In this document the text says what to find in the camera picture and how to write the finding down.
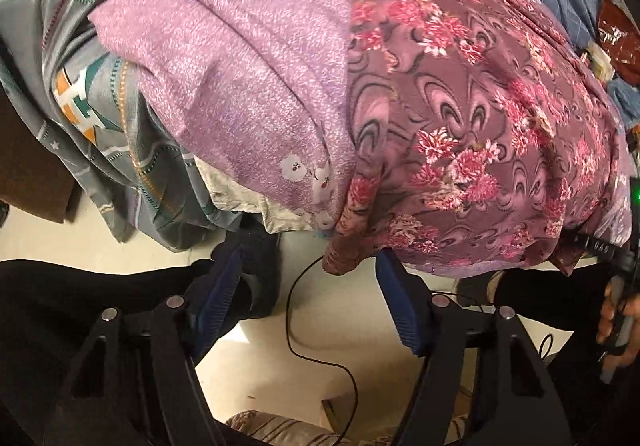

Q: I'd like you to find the maroon floral patterned garment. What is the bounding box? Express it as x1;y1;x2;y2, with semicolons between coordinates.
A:
323;0;634;278

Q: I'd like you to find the person's right hand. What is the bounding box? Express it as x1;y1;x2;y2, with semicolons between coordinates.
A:
597;283;640;371

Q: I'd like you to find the person's black trouser leg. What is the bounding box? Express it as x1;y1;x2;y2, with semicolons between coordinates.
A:
1;219;281;445

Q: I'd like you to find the red snack packet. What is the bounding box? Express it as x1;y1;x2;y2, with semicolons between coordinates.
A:
598;0;640;87

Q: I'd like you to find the grey star patterned sheet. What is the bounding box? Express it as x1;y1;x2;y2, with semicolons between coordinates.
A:
1;0;241;252

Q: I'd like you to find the purple floral bed sheet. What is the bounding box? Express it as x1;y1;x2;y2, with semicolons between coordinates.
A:
90;0;355;230

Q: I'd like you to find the black cable on floor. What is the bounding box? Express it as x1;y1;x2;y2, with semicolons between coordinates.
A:
284;254;362;446

